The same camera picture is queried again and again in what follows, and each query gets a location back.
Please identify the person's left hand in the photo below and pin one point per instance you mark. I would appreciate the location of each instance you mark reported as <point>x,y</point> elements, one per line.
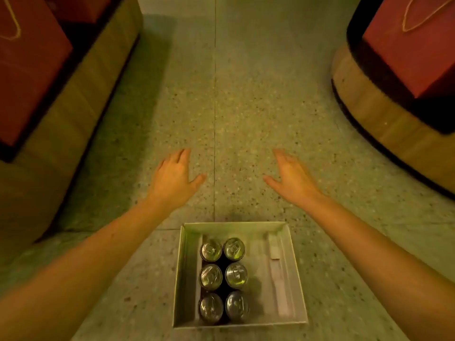
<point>174,181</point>

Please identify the person's right hand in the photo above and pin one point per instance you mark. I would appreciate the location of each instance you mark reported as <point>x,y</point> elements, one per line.
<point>295,184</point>

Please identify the white cardboard box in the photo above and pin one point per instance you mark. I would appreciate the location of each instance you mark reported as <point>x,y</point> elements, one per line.
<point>281,245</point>

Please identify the group of black cola cans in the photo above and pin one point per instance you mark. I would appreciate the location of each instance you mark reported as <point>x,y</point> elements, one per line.
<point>211,277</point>

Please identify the person's right forearm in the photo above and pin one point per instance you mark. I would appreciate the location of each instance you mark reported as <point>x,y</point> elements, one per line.
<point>384,273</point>

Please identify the person's left forearm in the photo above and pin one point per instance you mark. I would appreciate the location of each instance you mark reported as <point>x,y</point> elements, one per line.
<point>71,273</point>

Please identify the round wooden display platform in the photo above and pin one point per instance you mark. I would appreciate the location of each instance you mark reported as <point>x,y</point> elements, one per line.
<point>384,120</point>

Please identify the straight wooden display platform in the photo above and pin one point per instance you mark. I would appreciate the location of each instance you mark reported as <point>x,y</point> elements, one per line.
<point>71,113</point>

